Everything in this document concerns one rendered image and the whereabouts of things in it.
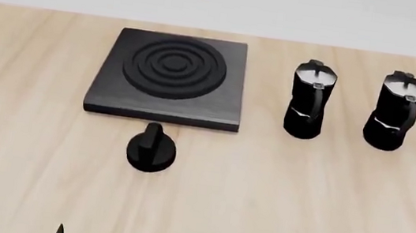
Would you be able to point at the black stove knob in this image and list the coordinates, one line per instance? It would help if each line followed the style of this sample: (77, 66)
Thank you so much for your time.
(151, 151)

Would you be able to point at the black moka pot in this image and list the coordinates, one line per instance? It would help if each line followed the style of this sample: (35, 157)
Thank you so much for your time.
(306, 104)
(388, 118)

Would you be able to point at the black square stove plate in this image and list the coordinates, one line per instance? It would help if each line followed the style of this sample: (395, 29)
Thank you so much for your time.
(174, 70)

